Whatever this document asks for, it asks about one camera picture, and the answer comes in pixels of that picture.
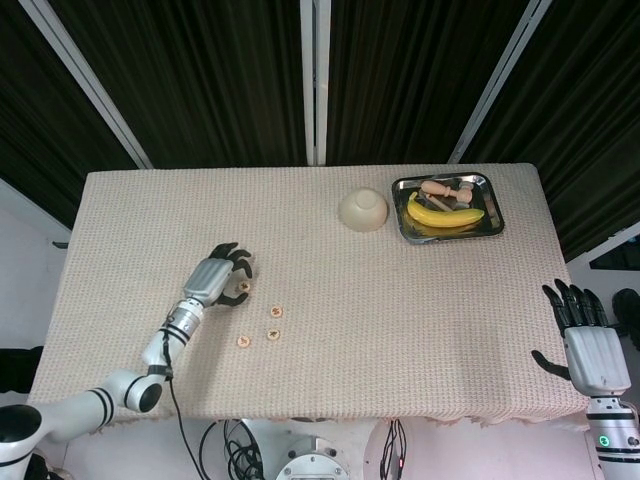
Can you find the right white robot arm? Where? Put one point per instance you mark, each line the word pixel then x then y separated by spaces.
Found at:
pixel 612 435

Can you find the black curtain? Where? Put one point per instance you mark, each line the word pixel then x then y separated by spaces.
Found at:
pixel 200 75
pixel 30 125
pixel 410 75
pixel 590 100

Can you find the beige woven tablecloth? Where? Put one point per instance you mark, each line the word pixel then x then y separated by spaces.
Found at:
pixel 350 300

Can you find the yellow banana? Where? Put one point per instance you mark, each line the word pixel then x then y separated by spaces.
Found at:
pixel 445 218

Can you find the beige upturned bowl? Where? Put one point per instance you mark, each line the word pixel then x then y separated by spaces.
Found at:
pixel 363 210

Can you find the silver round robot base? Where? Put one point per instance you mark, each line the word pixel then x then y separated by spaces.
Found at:
pixel 312 467

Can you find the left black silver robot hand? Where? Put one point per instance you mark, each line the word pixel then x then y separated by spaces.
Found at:
pixel 207 277

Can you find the wooden toy pin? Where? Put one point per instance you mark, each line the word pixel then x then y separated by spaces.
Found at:
pixel 432 188

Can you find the white frame post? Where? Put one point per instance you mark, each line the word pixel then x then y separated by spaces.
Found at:
pixel 85 75
pixel 500 80
pixel 307 75

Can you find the rectangular metal tray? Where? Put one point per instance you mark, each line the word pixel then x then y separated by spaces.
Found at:
pixel 492 207

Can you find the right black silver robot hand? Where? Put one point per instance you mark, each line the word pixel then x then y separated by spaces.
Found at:
pixel 597 360

